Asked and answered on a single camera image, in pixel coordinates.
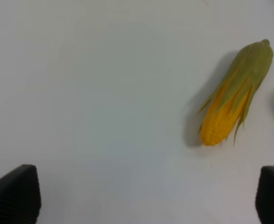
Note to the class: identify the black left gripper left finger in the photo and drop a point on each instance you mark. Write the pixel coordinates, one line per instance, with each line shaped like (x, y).
(20, 197)

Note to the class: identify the corn cob with green husk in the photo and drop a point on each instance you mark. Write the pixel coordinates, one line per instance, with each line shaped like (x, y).
(228, 105)

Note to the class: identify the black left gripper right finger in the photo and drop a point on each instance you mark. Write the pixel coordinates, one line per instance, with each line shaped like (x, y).
(264, 201)

